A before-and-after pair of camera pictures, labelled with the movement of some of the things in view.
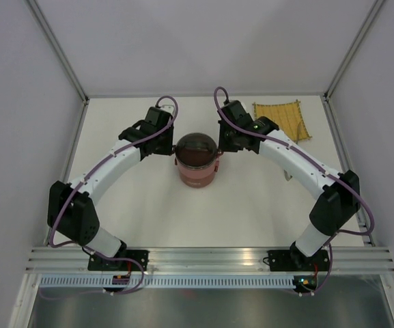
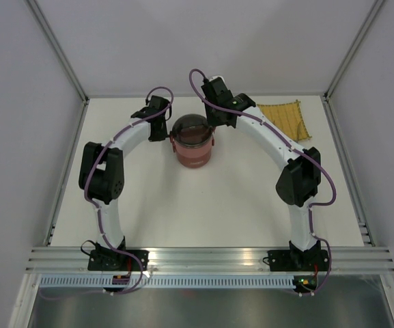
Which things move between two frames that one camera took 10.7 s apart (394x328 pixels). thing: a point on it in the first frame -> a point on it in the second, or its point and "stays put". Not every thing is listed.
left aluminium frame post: x=48 y=33 stays put
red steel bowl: x=197 y=178 -> x=193 y=158
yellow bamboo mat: x=287 y=117 stays put
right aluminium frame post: x=375 y=6 stays put
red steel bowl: x=200 y=173 -> x=193 y=153
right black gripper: x=223 y=146 -> x=211 y=122
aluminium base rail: x=75 y=260 stays put
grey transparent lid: x=196 y=151 -> x=192 y=130
